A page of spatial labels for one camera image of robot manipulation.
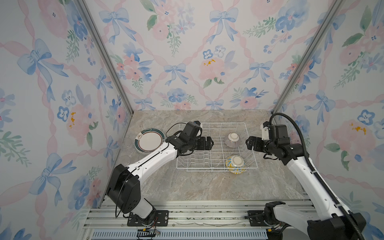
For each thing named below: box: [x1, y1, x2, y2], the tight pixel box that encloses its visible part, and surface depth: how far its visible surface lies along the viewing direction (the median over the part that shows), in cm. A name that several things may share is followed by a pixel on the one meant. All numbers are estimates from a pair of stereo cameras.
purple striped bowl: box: [224, 132, 240, 148], surface depth 99 cm
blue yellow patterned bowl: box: [225, 155, 246, 175], surface depth 88 cm
